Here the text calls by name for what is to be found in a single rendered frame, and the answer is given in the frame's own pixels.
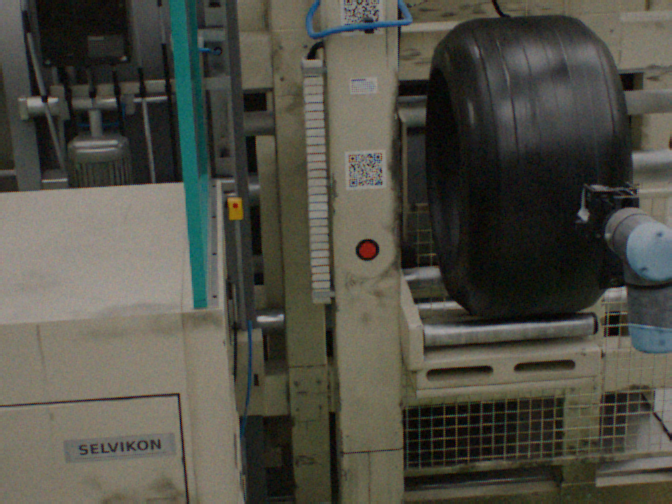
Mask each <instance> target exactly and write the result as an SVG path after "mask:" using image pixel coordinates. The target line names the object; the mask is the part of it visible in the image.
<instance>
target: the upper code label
mask: <svg viewBox="0 0 672 504"><path fill-rule="evenodd" d="M340 3H341V26H343V25H350V24H359V23H363V17H373V19H374V22H379V21H383V0H340ZM373 34H383V28H377V29H374V33H373ZM351 35H371V34H365V33H364V31H363V30H357V31H349V32H342V33H341V36H351Z"/></svg>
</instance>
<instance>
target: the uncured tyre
mask: <svg viewBox="0 0 672 504"><path fill-rule="evenodd" d="M425 160H426V180H427V194H428V204H429V213H430V221H431V227H432V233H433V239H434V245H435V251H436V256H437V261H438V265H439V270H440V274H441V277H442V280H443V283H444V286H445V289H446V291H447V293H448V295H449V296H450V298H451V299H453V300H454V301H455V302H456V303H458V304H459V305H460V306H461V307H463V308H464V309H465V310H466V311H467V312H469V313H470V314H471V315H474V316H478V317H483V318H488V319H493V318H507V317H522V316H537V315H552V314H567V313H574V312H578V311H581V310H584V309H586V308H589V307H591V306H593V305H594V304H595V303H596V302H597V301H598V300H599V299H600V298H601V297H602V295H603V294H604V293H605V292H606V291H607V290H608V289H600V288H599V285H598V282H597V280H596V272H597V266H598V260H599V254H600V247H601V241H602V240H593V239H590V238H588V237H586V234H584V235H581V233H579V232H577V231H576V230H575V222H576V221H577V216H578V213H579V211H580V210H581V206H582V193H583V189H584V184H586V185H587V186H589V187H590V186H591V185H599V184H600V185H602V186H603V187H608V188H613V189H615V188H621V187H624V188H625V182H628V183H629V184H631V185H633V157H632V143H631V132H630V124H629V117H628V110H627V105H626V99H625V95H624V90H623V86H622V82H621V79H620V75H619V72H618V69H617V66H616V63H615V61H614V59H613V56H612V54H611V52H610V50H609V49H608V47H607V45H606V44H605V43H604V41H603V40H602V39H601V38H600V37H599V36H597V35H596V34H595V33H594V32H593V31H592V30H591V29H590V28H589V27H588V26H587V25H585V24H584V23H583V22H582V21H581V20H579V19H577V18H573V17H568V16H564V15H560V14H556V15H535V16H515V17H495V18H475V19H471V20H468V21H465V22H462V23H459V24H457V25H456V26H455V27H454V28H453V29H452V30H451V31H450V32H449V33H448V34H447V35H446V36H445V37H444V38H443V39H442V40H441V41H440V42H439V43H438V44H437V46H436V48H435V50H434V53H433V56H432V60H431V65H430V71H429V79H428V89H427V103H426V121H425ZM518 313H524V314H518ZM503 314H509V315H503Z"/></svg>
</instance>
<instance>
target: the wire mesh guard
mask: <svg viewBox="0 0 672 504"><path fill-rule="evenodd" d="M667 197H672V188H661V189H644V190H639V209H640V200H641V199H651V198H652V207H651V217H658V216H664V218H663V224H664V223H665V216H672V214H669V215H665V209H666V198H667ZM653 198H665V204H664V215H653V216H652V212H653ZM423 212H429V204H428V203H414V204H407V213H417V230H412V231H408V232H417V243H413V244H417V255H416V256H417V262H418V267H415V268H420V267H419V256H429V255H431V266H427V267H435V266H432V255H436V254H432V243H434V242H432V227H431V221H430V229H428V230H419V226H418V213H423ZM419 231H430V242H419ZM424 243H430V254H424V255H419V244H424ZM433 291H444V301H443V302H432V292H433ZM445 291H446V289H445V287H444V290H432V288H431V290H429V291H419V289H418V291H414V292H411V293H418V303H415V305H417V304H418V311H419V304H431V310H432V303H444V309H445V303H447V302H455V301H445ZM612 291H621V301H618V302H609V300H610V292H612ZM622 291H626V289H623V287H621V290H610V289H609V290H607V291H606V292H609V294H608V302H603V303H597V302H596V303H595V314H596V310H597V304H607V303H608V313H607V314H598V315H597V316H602V315H607V325H606V326H599V327H607V332H606V337H598V338H595V335H594V338H592V339H594V342H595V339H602V338H606V348H603V349H600V350H606V351H605V360H600V361H605V370H604V371H599V372H604V382H599V384H601V383H604V389H603V393H598V394H592V392H593V386H591V394H584V395H580V388H581V387H579V395H571V396H568V388H567V396H557V397H556V389H555V396H554V397H544V390H542V398H531V391H530V399H519V392H518V399H516V400H507V392H506V393H505V400H502V401H494V393H493V401H489V402H482V394H481V402H475V403H470V395H468V403H461V404H457V396H456V404H448V405H445V397H444V405H434V406H432V398H431V406H420V399H419V407H407V398H408V397H415V396H407V386H412V385H407V375H408V374H407V369H406V374H402V375H406V385H402V387H404V386H406V396H404V397H403V398H406V408H403V409H406V419H403V420H406V429H407V430H403V431H407V441H403V442H407V451H405V452H403V453H407V462H403V464H405V463H407V467H404V477H410V476H423V475H436V474H449V473H462V472H475V471H488V470H501V469H514V468H527V467H540V466H552V465H565V464H578V463H591V462H604V461H617V460H630V459H643V458H656V457H669V456H672V447H665V448H661V444H667V443H672V442H664V443H661V440H662V433H672V431H669V432H662V426H663V422H672V421H663V412H666V411H672V410H664V401H669V400H672V399H665V400H664V398H665V390H670V389H672V388H667V389H665V385H666V379H670V378H672V377H667V378H666V371H667V368H669V367H672V366H667V357H668V356H672V355H668V353H666V355H663V356H655V355H656V354H654V356H649V357H643V353H642V357H635V358H631V348H634V347H633V346H632V344H631V343H630V347H619V343H620V337H630V335H626V336H620V326H624V325H627V324H621V314H628V313H621V308H622V302H627V301H622ZM419 292H431V302H428V303H419ZM609 303H620V313H612V314H609ZM616 314H620V320H619V325H608V319H609V315H616ZM610 326H619V336H612V337H608V327H610ZM616 337H619V338H618V347H617V348H607V338H616ZM621 348H630V358H621V359H619V349H621ZM607 349H618V356H617V359H607V360H606V356H607ZM653 357H654V365H653V367H652V368H642V367H643V358H653ZM655 357H666V367H655ZM639 358H642V363H641V368H638V369H630V365H631V359H639ZM625 359H630V360H629V369H624V370H618V361H619V360H625ZM611 360H617V370H610V371H606V361H611ZM655 368H665V378H654V369H655ZM642 369H653V379H642ZM627 370H629V376H628V380H625V381H617V379H618V371H627ZM630 370H641V378H640V379H639V380H630ZM613 371H617V374H616V381H611V382H605V375H606V372H613ZM656 379H665V381H664V389H653V384H654V380H656ZM642 380H652V390H641V383H642ZM629 381H640V390H639V391H629ZM615 382H616V392H612V393H605V383H615ZM617 382H628V391H626V392H617ZM656 390H664V395H663V400H652V399H653V391H656ZM643 391H652V395H651V401H640V398H641V392H643ZM629 392H640V394H639V401H638V402H628V398H629ZM617 393H627V402H625V403H616V396H617ZM602 394H603V404H598V405H592V395H602ZM604 394H615V403H611V404H604ZM588 395H591V405H584V406H580V396H588ZM574 396H579V404H578V406H570V407H568V397H574ZM561 397H567V401H566V407H557V408H555V403H556V398H561ZM547 398H554V408H543V399H547ZM533 399H542V409H531V400H533ZM519 400H530V410H519ZM507 401H518V406H517V410H516V411H506V405H507ZM655 401H663V408H662V411H652V402H655ZM492 402H493V412H489V413H482V403H492ZM494 402H505V411H503V412H494ZM642 402H651V409H650V412H640V403H642ZM478 403H481V413H475V414H469V410H470V404H478ZM628 403H639V410H638V412H636V413H628ZM465 404H468V414H462V415H457V405H465ZM614 404H615V409H614V414H609V415H603V413H604V405H614ZM616 404H627V410H626V413H623V414H616ZM451 405H456V415H448V416H445V406H451ZM601 405H603V408H602V415H596V416H591V412H592V406H601ZM437 406H444V416H435V417H432V407H437ZM587 406H591V407H590V416H583V417H579V410H580V407H587ZM424 407H431V417H421V418H420V408H424ZM574 407H578V417H569V418H567V408H574ZM410 408H419V418H408V411H407V409H410ZM560 408H566V418H556V419H555V409H560ZM547 409H554V419H543V410H547ZM533 410H542V420H531V411H533ZM520 411H530V414H529V421H518V416H519V412H520ZM506 412H517V421H515V422H506ZM653 412H662V421H660V422H651V413H653ZM492 413H493V423H488V424H482V414H492ZM494 413H505V422H502V423H494ZM640 413H650V422H647V423H639V414H640ZM479 414H481V418H480V424H475V425H469V415H479ZM627 414H638V423H633V424H627ZM465 415H468V425H462V426H457V416H465ZM613 415H614V425H607V426H603V416H613ZM615 415H626V424H620V425H615ZM452 416H456V426H448V427H445V417H452ZM599 416H602V426H593V427H591V417H599ZM438 417H444V427H435V428H432V418H438ZM586 417H590V427H580V428H579V418H586ZM425 418H431V428H421V429H420V419H425ZM572 418H578V427H577V428H567V419H572ZM411 419H419V429H408V420H411ZM559 419H566V426H565V429H555V420H559ZM546 420H554V424H553V430H542V427H543V421H546ZM532 421H541V430H540V431H530V423H531V422H532ZM519 422H529V431H527V432H518V423H519ZM506 423H517V432H513V433H506ZM651 423H661V432H656V433H650V428H651ZM492 424H493V434H487V435H482V425H492ZM494 424H505V433H500V434H494ZM637 424H638V425H637ZM639 424H649V433H643V434H638V429H639ZM478 425H480V435H473V436H469V426H478ZM623 425H626V426H625V435H616V436H614V432H615V426H623ZM627 425H637V434H629V435H626V431H627ZM465 426H468V436H460V437H457V427H465ZM610 426H614V427H613V436H603V437H602V432H603V427H610ZM451 427H456V437H447V438H445V428H451ZM597 427H602V428H601V437H590V433H591V428H597ZM438 428H444V438H433V439H432V429H438ZM583 428H589V438H578V433H579V429H583ZM425 429H431V439H420V430H425ZM570 429H577V439H566V432H567V430H570ZM411 430H419V440H408V431H411ZM557 430H565V439H563V440H554V431H557ZM543 431H553V440H550V441H542V432H543ZM530 432H541V441H537V442H530ZM518 433H529V442H524V443H518ZM659 433H661V436H660V443H651V444H649V442H650V434H659ZM503 434H505V443H504V444H497V445H494V435H503ZM506 434H517V443H511V444H506ZM646 434H649V439H648V444H638V435H646ZM490 435H492V445H484V446H481V436H490ZM633 435H637V441H636V445H626V436H633ZM477 436H480V446H471V447H469V437H477ZM619 436H625V443H624V446H614V437H619ZM463 437H468V447H458V448H457V438H463ZM606 437H613V445H612V447H602V438H606ZM450 438H456V448H445V439H450ZM593 438H601V447H598V448H590V439H593ZM437 439H444V449H433V445H432V440H437ZM580 439H589V448H585V449H578V440H580ZM423 440H431V450H420V441H423ZM567 440H577V449H572V450H566V441H567ZM410 441H419V450H418V451H408V442H410ZM554 441H565V450H559V451H554ZM540 442H541V451H540V452H533V453H530V443H540ZM542 442H553V451H546V452H542ZM527 443H529V450H528V453H520V454H518V444H527ZM514 444H517V447H516V454H507V455H505V454H506V445H514ZM654 444H660V448H652V449H649V445H654ZM500 445H504V455H494V456H493V448H494V446H500ZM641 445H648V449H639V450H637V446H641ZM487 446H492V456H481V447H487ZM628 446H636V450H626V451H625V447H628ZM474 447H480V457H469V448H474ZM614 447H624V451H613V449H614ZM461 448H468V457H467V458H457V449H461ZM602 448H612V452H601V451H602ZM448 449H456V458H454V459H445V450H448ZM590 449H600V453H590ZM434 450H444V459H441V460H433V451H434ZM575 450H576V454H573V455H566V451H575ZM578 450H588V453H587V454H578ZM421 451H431V460H428V461H420V452H421ZM562 451H564V455H560V456H554V452H562ZM408 452H419V461H415V462H408ZM549 452H552V456H547V457H542V453H549ZM536 453H540V457H534V458H530V454H536ZM523 454H528V458H521V459H517V457H518V455H523ZM510 455H516V459H508V460H505V456H510ZM497 456H504V460H495V461H493V457H497ZM484 457H492V461H482V462H481V458H484ZM470 458H480V462H469V459H470ZM457 459H468V463H457ZM445 460H456V464H445ZM433 461H444V464H443V465H433ZM418 462H419V466H417V467H408V463H418ZM420 462H431V465H430V466H420Z"/></svg>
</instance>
